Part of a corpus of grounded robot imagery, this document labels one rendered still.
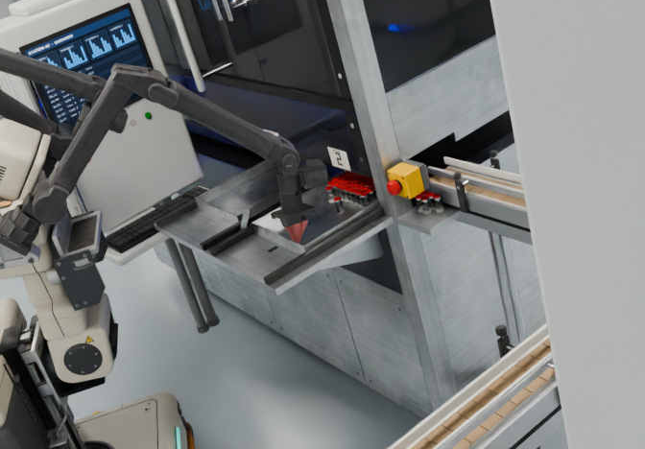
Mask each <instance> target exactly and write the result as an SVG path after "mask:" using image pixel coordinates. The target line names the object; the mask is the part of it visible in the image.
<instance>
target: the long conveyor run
mask: <svg viewBox="0 0 645 449"><path fill-rule="evenodd" d="M495 332H496V335H497V336H500V338H499V339H498V340H497V344H498V349H499V353H500V358H501V359H500V360H498V361H497V362H496V363H495V364H493V365H492V366H491V367H489V368H488V369H487V370H486V371H484V372H483V373H482V374H480V375H479V376H478V377H477V378H475V379H474V380H473V381H472V382H470V383H469V384H468V385H467V386H465V387H464V388H463V389H461V390H460V391H459V392H457V393H456V394H455V395H454V396H452V397H451V398H450V399H449V400H447V401H446V402H445V403H444V404H442V405H441V406H440V407H438V408H437V409H436V410H435V411H433V412H432V413H431V414H429V415H428V416H427V417H426V418H424V419H423V420H422V421H421V422H420V423H419V424H418V425H416V426H415V427H414V428H413V429H411V430H410V431H409V432H408V433H406V434H405V435H404V436H403V437H401V438H400V439H398V440H397V441H396V442H395V443H393V444H392V445H391V446H390V447H388V448H387V449H537V448H538V447H539V446H540V445H541V444H542V443H543V442H544V441H545V440H546V439H548V438H549V437H550V436H552V435H553V434H554V433H555V432H556V431H558V430H559V428H560V427H561V426H562V425H563V424H564V421H563V415H562V410H561V400H560V394H559V389H558V383H557V377H556V372H555V367H554V361H553V356H552V350H551V344H550V339H549V334H548V328H547V322H546V323H544V324H543V325H542V326H541V327H540V328H539V329H538V330H537V331H535V332H534V333H533V334H532V335H530V336H529V337H528V338H527V339H525V340H524V341H523V342H521V343H520V344H519V345H517V346H513V345H511V343H510V338H509V335H507V333H508V331H507V327H506V326H505V325H498V326H497V327H496V328H495Z"/></svg>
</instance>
